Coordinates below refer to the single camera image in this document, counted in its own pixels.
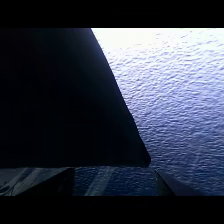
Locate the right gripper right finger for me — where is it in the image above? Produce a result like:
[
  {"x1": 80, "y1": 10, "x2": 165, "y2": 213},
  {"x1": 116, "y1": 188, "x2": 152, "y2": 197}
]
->
[{"x1": 154, "y1": 169, "x2": 202, "y2": 197}]

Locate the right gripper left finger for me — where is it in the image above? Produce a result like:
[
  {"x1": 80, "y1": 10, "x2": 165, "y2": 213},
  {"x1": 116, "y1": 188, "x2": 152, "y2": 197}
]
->
[{"x1": 0, "y1": 167, "x2": 76, "y2": 197}]

